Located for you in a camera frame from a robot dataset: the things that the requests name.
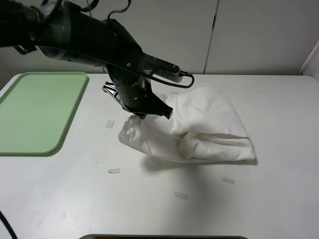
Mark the green plastic tray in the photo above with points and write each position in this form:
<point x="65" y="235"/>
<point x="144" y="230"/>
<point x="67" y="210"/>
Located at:
<point x="36" y="110"/>

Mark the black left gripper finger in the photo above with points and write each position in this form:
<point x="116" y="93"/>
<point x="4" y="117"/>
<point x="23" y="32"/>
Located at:
<point x="141" y="115"/>
<point x="157" y="107"/>

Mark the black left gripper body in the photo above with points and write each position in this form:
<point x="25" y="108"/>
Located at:
<point x="130" y="90"/>

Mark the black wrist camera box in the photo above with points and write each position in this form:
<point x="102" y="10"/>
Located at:
<point x="159" y="67"/>

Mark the white short sleeve t-shirt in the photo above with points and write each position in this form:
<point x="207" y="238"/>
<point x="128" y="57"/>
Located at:
<point x="204" y="127"/>

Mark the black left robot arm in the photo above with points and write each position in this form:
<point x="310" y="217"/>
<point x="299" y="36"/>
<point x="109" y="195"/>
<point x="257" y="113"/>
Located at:
<point x="61" y="31"/>

